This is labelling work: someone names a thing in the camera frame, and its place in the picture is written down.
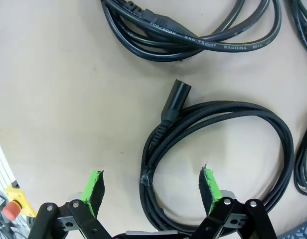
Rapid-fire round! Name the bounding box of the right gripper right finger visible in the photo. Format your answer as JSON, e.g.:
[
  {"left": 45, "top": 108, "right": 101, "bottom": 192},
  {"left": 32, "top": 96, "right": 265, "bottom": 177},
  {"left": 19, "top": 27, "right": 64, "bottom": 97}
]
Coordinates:
[{"left": 190, "top": 162, "right": 278, "bottom": 239}]

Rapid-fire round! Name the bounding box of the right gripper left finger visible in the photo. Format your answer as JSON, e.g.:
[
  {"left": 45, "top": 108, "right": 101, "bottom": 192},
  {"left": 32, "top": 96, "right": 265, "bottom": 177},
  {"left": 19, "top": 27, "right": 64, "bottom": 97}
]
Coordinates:
[{"left": 28, "top": 170, "right": 112, "bottom": 239}]

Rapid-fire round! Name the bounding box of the black braided cable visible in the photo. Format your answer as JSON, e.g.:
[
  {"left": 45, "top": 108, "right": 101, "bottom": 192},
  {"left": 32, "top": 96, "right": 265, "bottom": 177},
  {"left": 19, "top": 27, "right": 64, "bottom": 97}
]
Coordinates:
[{"left": 139, "top": 79, "right": 295, "bottom": 221}]

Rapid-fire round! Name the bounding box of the thin black cable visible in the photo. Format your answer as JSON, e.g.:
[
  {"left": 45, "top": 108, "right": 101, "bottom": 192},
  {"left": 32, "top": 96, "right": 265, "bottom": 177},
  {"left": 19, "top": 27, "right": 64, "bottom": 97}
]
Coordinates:
[{"left": 294, "top": 125, "right": 307, "bottom": 195}]

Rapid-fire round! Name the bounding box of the black power cable white print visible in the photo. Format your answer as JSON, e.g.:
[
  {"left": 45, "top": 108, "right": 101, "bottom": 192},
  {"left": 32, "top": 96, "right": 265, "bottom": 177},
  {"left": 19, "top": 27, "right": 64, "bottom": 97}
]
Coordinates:
[{"left": 100, "top": 0, "right": 283, "bottom": 62}]

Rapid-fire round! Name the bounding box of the black power cable round plug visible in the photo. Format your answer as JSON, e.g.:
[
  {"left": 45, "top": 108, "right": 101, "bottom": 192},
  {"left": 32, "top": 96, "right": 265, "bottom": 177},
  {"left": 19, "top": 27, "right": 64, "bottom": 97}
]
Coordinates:
[{"left": 290, "top": 0, "right": 307, "bottom": 57}]

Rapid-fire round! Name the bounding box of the yellow emergency stop button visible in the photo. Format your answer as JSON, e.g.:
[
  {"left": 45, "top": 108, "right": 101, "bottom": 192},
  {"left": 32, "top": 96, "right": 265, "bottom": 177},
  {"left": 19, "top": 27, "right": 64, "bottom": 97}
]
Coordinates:
[{"left": 2, "top": 183, "right": 37, "bottom": 221}]

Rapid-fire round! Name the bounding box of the blue-grey plastic basket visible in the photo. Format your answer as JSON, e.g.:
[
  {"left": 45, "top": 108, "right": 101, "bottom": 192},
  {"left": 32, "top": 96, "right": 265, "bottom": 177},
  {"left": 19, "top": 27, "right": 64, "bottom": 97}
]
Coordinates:
[{"left": 278, "top": 219, "right": 307, "bottom": 239}]

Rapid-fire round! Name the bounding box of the white ribbed rail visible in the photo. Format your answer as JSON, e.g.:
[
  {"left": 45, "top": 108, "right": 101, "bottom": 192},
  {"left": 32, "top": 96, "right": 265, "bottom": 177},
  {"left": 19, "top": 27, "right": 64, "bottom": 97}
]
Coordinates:
[{"left": 0, "top": 130, "right": 19, "bottom": 200}]

